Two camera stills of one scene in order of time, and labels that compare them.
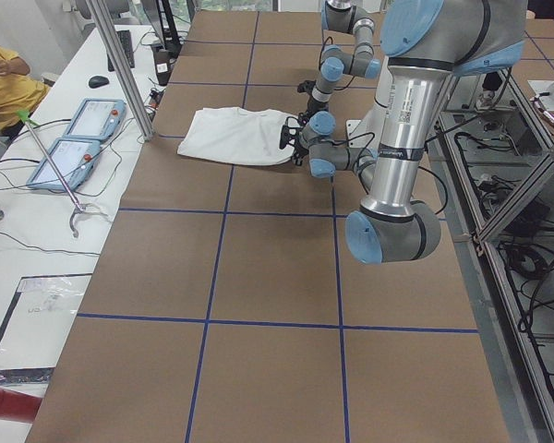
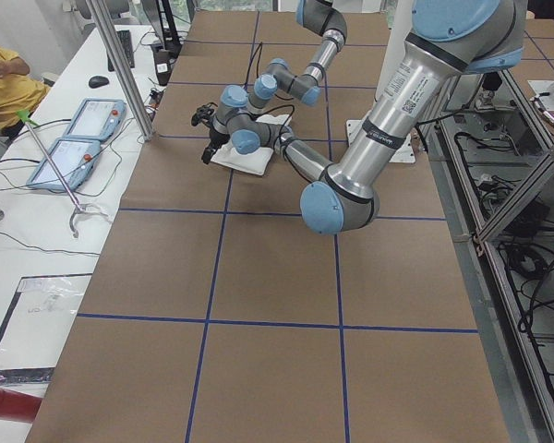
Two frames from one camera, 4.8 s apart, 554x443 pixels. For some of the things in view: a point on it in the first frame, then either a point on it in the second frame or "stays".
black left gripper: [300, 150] → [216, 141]
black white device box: [162, 59] stays
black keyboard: [124, 38] stays
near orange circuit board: [155, 98] stays
